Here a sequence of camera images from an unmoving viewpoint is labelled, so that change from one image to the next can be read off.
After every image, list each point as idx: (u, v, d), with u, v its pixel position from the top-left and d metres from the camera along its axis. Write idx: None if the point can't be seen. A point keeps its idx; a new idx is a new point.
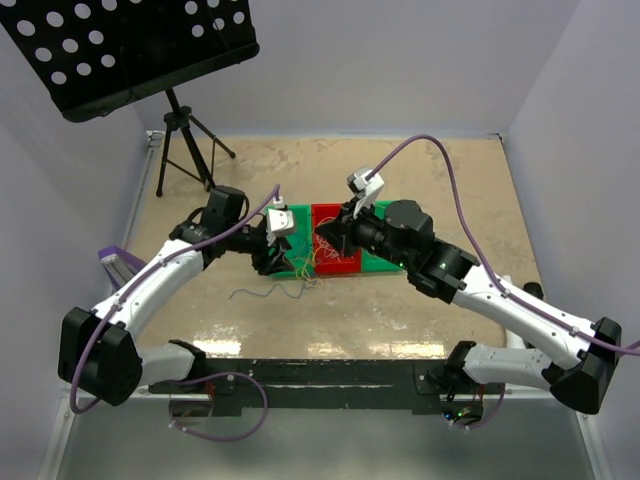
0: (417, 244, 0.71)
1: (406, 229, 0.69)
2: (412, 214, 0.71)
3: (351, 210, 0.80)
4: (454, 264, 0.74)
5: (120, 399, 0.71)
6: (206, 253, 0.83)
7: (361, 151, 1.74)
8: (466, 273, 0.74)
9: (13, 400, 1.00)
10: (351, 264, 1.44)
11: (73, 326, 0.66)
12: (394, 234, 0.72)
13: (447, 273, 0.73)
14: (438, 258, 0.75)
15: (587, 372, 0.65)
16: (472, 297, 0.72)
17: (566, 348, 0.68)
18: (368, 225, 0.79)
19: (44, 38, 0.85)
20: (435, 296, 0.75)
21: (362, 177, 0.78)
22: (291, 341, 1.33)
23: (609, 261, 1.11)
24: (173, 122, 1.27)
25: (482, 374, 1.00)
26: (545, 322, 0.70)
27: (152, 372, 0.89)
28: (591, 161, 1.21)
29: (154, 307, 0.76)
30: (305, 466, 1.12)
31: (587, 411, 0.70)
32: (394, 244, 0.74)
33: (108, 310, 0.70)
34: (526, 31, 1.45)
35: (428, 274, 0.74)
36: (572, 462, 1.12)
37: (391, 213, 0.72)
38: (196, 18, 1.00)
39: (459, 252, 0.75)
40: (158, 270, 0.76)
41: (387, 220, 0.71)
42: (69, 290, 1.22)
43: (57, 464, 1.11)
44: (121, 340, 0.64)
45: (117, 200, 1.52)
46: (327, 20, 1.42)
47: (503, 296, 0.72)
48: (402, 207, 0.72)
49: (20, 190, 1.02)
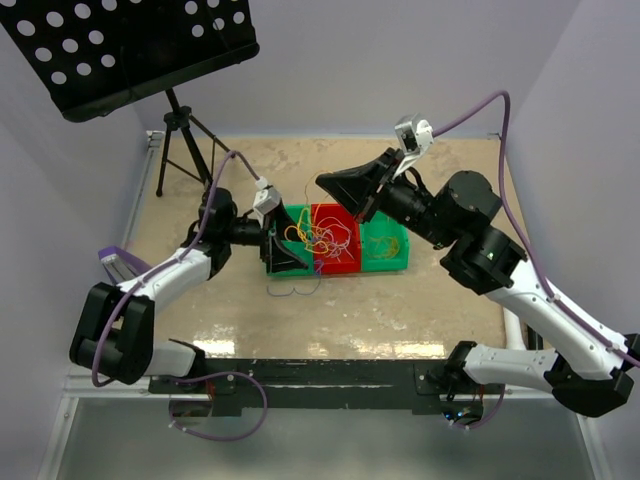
0: (473, 229, 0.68)
1: (475, 213, 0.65)
2: (476, 193, 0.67)
3: (390, 171, 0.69)
4: (500, 252, 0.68)
5: (130, 379, 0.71)
6: (212, 264, 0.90)
7: (361, 151, 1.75)
8: (514, 269, 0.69)
9: (14, 399, 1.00)
10: (351, 265, 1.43)
11: (100, 298, 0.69)
12: (454, 213, 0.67)
13: (493, 267, 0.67)
14: (484, 244, 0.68)
15: (621, 393, 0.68)
16: (517, 295, 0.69)
17: (601, 363, 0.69)
18: (405, 193, 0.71)
19: (43, 38, 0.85)
20: (471, 287, 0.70)
21: (426, 132, 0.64)
22: (291, 341, 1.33)
23: (609, 262, 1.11)
24: (173, 122, 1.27)
25: (481, 374, 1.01)
26: (584, 335, 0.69)
27: (160, 359, 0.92)
28: (590, 162, 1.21)
29: (167, 296, 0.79)
30: (305, 466, 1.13)
31: (590, 415, 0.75)
32: (444, 222, 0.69)
33: (132, 285, 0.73)
34: (526, 32, 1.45)
35: (471, 263, 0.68)
36: (571, 462, 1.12)
37: (457, 188, 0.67)
38: (195, 18, 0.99)
39: (507, 242, 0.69)
40: (174, 264, 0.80)
41: (454, 197, 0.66)
42: (68, 290, 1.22)
43: (57, 464, 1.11)
44: (146, 308, 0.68)
45: (117, 200, 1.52)
46: (325, 21, 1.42)
47: (548, 301, 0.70)
48: (468, 182, 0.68)
49: (20, 190, 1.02)
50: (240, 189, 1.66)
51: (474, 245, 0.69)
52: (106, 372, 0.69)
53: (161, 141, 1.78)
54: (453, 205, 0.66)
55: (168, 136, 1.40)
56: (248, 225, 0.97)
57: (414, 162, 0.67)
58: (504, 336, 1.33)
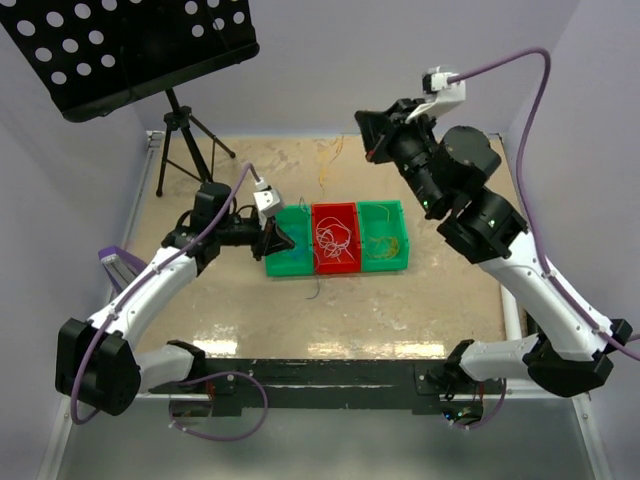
0: (469, 189, 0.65)
1: (469, 167, 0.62)
2: (475, 149, 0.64)
3: (407, 110, 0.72)
4: (502, 220, 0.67)
5: (121, 408, 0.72)
6: (199, 257, 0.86)
7: (361, 151, 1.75)
8: (514, 239, 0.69)
9: (13, 400, 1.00)
10: (351, 264, 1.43)
11: (70, 337, 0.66)
12: (451, 169, 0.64)
13: (493, 234, 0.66)
14: (484, 211, 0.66)
15: (600, 375, 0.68)
16: (512, 267, 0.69)
17: (585, 345, 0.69)
18: (413, 143, 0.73)
19: (44, 38, 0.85)
20: (465, 253, 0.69)
21: (442, 78, 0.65)
22: (291, 341, 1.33)
23: (609, 262, 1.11)
24: (173, 122, 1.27)
25: (476, 368, 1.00)
26: (572, 314, 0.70)
27: (152, 375, 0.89)
28: (589, 162, 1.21)
29: (150, 314, 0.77)
30: (305, 466, 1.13)
31: (557, 393, 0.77)
32: (439, 181, 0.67)
33: (104, 320, 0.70)
34: (527, 31, 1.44)
35: (469, 228, 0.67)
36: (572, 461, 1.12)
37: (452, 142, 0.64)
38: (195, 18, 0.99)
39: (510, 212, 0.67)
40: (152, 279, 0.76)
41: (449, 151, 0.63)
42: (68, 291, 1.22)
43: (57, 464, 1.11)
44: (119, 348, 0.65)
45: (117, 201, 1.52)
46: (325, 21, 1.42)
47: (543, 277, 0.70)
48: (467, 137, 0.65)
49: (20, 190, 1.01)
50: (239, 188, 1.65)
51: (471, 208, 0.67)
52: (93, 406, 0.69)
53: (161, 141, 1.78)
54: (447, 159, 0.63)
55: (168, 137, 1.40)
56: (245, 223, 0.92)
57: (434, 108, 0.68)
58: (504, 336, 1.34)
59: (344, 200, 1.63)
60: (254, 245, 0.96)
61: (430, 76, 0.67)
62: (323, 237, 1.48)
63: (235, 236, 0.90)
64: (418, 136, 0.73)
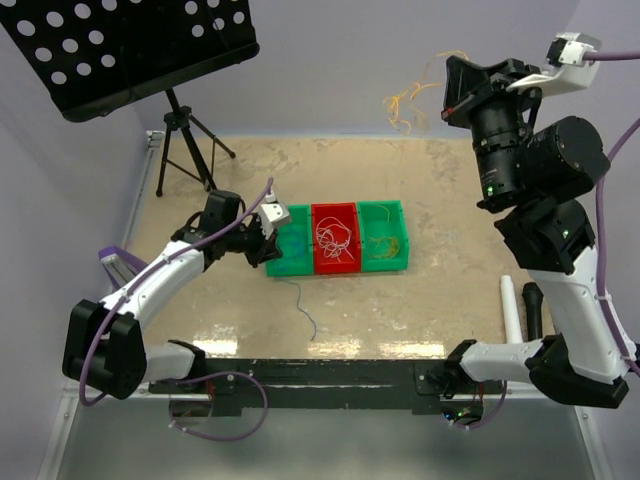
0: (560, 193, 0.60)
1: (577, 173, 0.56)
2: (584, 153, 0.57)
3: (514, 75, 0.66)
4: (575, 232, 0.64)
5: (126, 392, 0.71)
6: (206, 255, 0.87)
7: (361, 151, 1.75)
8: (579, 254, 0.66)
9: (13, 399, 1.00)
10: (351, 264, 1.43)
11: (81, 317, 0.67)
12: (551, 167, 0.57)
13: (564, 247, 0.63)
14: (559, 218, 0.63)
15: (616, 400, 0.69)
16: (569, 283, 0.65)
17: (611, 370, 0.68)
18: (500, 118, 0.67)
19: (44, 38, 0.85)
20: (526, 255, 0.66)
21: (577, 52, 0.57)
22: (291, 342, 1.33)
23: None
24: (173, 122, 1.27)
25: (476, 368, 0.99)
26: (608, 340, 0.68)
27: (156, 366, 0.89)
28: None
29: (158, 302, 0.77)
30: (305, 465, 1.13)
31: (561, 400, 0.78)
32: (525, 177, 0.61)
33: (116, 301, 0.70)
34: (527, 32, 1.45)
35: (539, 235, 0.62)
36: (573, 462, 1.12)
37: (564, 137, 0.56)
38: (195, 17, 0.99)
39: (583, 224, 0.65)
40: (162, 268, 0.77)
41: (560, 146, 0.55)
42: (68, 291, 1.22)
43: (57, 463, 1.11)
44: (130, 329, 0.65)
45: (117, 200, 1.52)
46: (324, 21, 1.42)
47: (594, 298, 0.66)
48: (578, 135, 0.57)
49: (20, 190, 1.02)
50: (239, 188, 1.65)
51: (548, 214, 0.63)
52: (100, 388, 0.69)
53: (161, 141, 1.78)
54: (553, 156, 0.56)
55: (168, 137, 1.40)
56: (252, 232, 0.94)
57: (549, 84, 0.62)
58: (504, 336, 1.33)
59: (344, 200, 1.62)
60: (253, 255, 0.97)
61: (564, 44, 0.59)
62: (323, 237, 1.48)
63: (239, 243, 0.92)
64: (511, 110, 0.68)
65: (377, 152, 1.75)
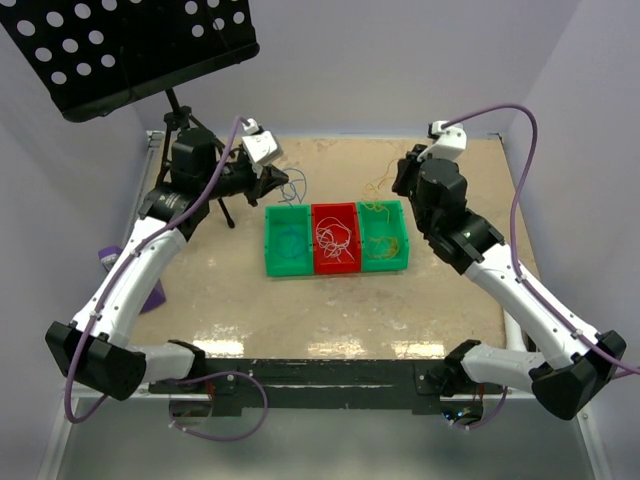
0: (444, 203, 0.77)
1: (437, 185, 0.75)
2: (448, 173, 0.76)
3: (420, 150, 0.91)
4: (479, 235, 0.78)
5: (129, 391, 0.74)
6: (185, 225, 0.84)
7: (361, 151, 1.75)
8: (489, 249, 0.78)
9: (13, 400, 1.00)
10: (351, 265, 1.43)
11: (57, 341, 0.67)
12: (425, 189, 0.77)
13: (468, 242, 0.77)
14: (463, 228, 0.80)
15: (575, 375, 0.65)
16: (485, 272, 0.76)
17: (562, 347, 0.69)
18: None
19: (43, 38, 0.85)
20: (451, 263, 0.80)
21: (437, 125, 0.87)
22: (291, 342, 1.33)
23: (609, 262, 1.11)
24: (173, 122, 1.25)
25: (478, 370, 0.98)
26: (549, 317, 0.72)
27: (157, 365, 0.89)
28: (589, 162, 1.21)
29: (138, 299, 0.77)
30: (306, 465, 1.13)
31: (563, 415, 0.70)
32: (424, 201, 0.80)
33: (87, 322, 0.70)
34: (528, 32, 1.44)
35: (449, 240, 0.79)
36: (572, 461, 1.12)
37: (427, 167, 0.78)
38: (195, 17, 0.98)
39: (487, 227, 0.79)
40: (133, 262, 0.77)
41: (422, 174, 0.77)
42: (68, 291, 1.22)
43: (57, 464, 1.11)
44: (107, 352, 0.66)
45: (117, 200, 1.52)
46: (324, 21, 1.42)
47: (517, 281, 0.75)
48: (440, 165, 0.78)
49: (20, 190, 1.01)
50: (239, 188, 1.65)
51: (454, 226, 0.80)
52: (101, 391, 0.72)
53: (161, 141, 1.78)
54: (421, 180, 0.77)
55: (168, 137, 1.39)
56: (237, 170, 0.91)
57: (437, 149, 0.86)
58: (504, 336, 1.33)
59: (342, 200, 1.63)
60: (250, 192, 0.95)
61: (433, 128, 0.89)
62: (323, 237, 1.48)
63: (229, 185, 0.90)
64: None
65: (378, 152, 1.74)
